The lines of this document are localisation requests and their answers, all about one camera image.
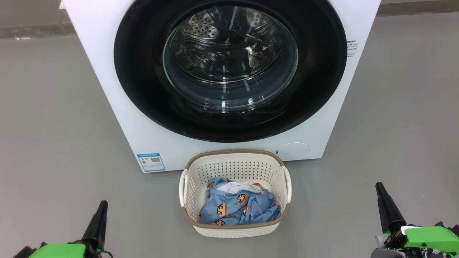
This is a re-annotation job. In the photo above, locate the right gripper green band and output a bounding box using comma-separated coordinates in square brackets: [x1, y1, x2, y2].
[371, 182, 459, 258]

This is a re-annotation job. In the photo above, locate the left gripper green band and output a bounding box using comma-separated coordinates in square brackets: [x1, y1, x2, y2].
[14, 200, 108, 258]

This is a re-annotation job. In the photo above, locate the blue cartoon print clothing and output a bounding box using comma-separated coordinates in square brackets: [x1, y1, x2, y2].
[198, 177, 282, 226]

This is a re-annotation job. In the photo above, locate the black round glass washer door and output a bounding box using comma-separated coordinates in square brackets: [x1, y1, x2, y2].
[114, 0, 347, 143]

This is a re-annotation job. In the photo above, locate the white garment lining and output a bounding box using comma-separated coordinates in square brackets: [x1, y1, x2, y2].
[215, 182, 264, 196]

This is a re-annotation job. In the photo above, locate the white front-load washing machine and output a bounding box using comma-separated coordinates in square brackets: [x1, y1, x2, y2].
[62, 0, 381, 173]

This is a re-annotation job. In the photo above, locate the steel washing machine drum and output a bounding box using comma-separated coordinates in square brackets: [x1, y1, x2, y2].
[169, 5, 298, 110]

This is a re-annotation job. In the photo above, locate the blue energy label sticker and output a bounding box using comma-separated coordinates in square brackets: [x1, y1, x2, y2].
[137, 153, 166, 173]

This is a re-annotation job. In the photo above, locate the round white filter cover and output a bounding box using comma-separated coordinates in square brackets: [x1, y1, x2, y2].
[278, 142, 310, 161]

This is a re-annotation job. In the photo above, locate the cream perforated laundry basket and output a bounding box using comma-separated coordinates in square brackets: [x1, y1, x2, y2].
[179, 150, 292, 238]

